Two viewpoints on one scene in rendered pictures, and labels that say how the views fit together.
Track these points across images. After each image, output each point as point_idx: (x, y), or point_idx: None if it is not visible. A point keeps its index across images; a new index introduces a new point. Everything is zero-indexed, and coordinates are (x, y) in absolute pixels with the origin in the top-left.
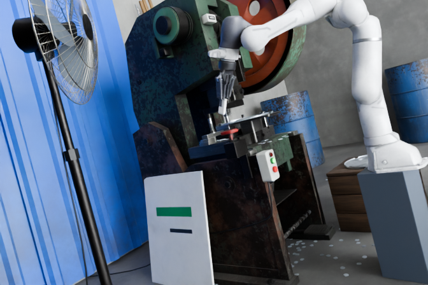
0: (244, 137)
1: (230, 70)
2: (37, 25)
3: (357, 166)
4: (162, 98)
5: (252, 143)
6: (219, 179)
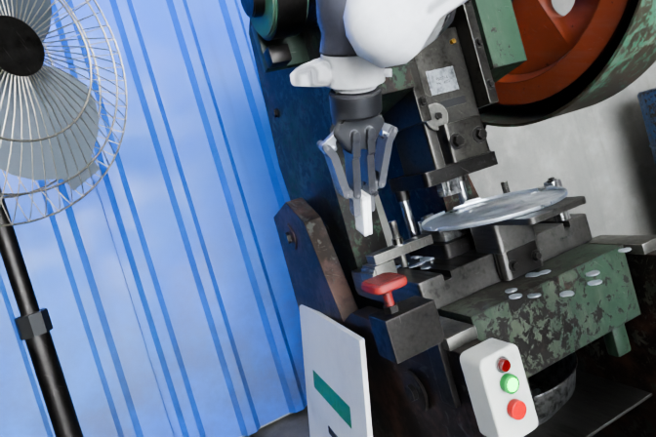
0: (471, 268)
1: (355, 120)
2: None
3: None
4: (307, 150)
5: (500, 280)
6: (399, 368)
